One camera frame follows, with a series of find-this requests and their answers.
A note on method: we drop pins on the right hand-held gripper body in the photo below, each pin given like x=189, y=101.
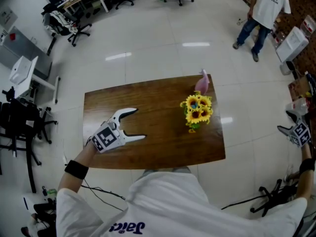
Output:
x=301, y=134

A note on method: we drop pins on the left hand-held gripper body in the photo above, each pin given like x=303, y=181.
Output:
x=106, y=137

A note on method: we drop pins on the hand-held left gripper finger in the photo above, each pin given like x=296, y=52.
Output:
x=124, y=111
x=134, y=138

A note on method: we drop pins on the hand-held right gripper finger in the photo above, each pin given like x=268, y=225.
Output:
x=295, y=116
x=285, y=130

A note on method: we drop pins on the person's right forearm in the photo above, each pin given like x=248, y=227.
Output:
x=304, y=184

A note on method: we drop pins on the person's left forearm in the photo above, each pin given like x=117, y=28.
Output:
x=84, y=157

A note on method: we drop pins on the clear plastic water jug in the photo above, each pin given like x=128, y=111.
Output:
x=297, y=106

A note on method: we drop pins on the brown cardboard box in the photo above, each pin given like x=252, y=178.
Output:
x=298, y=88

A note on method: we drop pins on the black right wristband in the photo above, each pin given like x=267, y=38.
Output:
x=307, y=165

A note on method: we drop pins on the black wristband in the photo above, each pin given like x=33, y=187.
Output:
x=76, y=169
x=307, y=165

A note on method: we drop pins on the black left wristband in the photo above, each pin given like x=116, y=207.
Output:
x=76, y=169

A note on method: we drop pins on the small white canister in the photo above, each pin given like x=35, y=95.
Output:
x=286, y=68

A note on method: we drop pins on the person's right leg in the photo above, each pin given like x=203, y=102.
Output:
x=182, y=169

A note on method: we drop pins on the sunflower bouquet in white pot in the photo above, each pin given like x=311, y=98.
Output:
x=198, y=110

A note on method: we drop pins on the white floor appliance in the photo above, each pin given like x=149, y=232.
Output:
x=291, y=44

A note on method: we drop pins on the person's white t-shirt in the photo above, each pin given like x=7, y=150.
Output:
x=168, y=206

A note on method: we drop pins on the black metal stand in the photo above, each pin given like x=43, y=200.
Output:
x=29, y=164

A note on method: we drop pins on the white box with red label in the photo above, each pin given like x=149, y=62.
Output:
x=309, y=26

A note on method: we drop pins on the black bag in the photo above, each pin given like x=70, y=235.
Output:
x=44, y=211

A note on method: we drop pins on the white cardboard box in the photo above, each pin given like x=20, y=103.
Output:
x=21, y=69

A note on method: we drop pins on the white jacket with black stripes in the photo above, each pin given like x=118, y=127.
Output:
x=56, y=21

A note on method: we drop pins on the grey metal cabinet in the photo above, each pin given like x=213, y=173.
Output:
x=27, y=49

